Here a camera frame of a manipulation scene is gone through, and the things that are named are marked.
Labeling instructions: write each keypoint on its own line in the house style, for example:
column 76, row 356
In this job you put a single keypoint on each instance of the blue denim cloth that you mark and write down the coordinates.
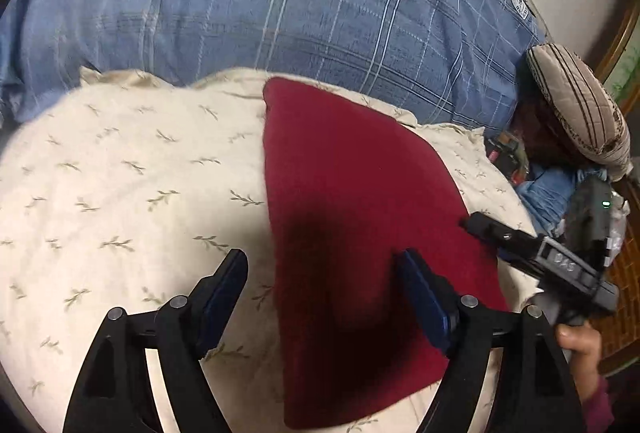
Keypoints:
column 547, row 193

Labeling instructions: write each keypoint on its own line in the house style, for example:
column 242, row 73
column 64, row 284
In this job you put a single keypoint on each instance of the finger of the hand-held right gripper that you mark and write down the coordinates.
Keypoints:
column 492, row 230

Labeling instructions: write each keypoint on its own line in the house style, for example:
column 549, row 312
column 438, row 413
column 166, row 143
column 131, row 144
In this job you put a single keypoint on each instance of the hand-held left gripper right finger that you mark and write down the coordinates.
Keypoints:
column 425, row 298

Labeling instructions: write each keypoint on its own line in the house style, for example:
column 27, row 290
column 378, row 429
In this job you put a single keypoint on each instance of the wooden frame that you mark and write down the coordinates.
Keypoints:
column 622, row 48

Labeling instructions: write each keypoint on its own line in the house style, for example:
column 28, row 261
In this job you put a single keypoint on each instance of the person's right forearm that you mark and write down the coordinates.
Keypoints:
column 602, row 405

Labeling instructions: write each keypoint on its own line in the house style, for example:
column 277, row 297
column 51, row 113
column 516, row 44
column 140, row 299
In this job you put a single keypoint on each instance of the dark red garment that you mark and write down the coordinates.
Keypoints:
column 360, row 213

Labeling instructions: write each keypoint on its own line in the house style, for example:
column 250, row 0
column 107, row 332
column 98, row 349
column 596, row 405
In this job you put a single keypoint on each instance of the person's right hand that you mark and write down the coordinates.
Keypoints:
column 580, row 350

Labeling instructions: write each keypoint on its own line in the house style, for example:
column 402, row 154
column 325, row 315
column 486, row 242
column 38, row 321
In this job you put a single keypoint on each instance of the striped quilted cushion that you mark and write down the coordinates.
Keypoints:
column 580, row 108

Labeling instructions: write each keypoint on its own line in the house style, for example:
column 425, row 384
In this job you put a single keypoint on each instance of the cream leaf-print pillow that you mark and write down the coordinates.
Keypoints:
column 125, row 193

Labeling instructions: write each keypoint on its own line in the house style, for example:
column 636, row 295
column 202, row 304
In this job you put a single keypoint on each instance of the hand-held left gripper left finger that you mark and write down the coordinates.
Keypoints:
column 222, row 298

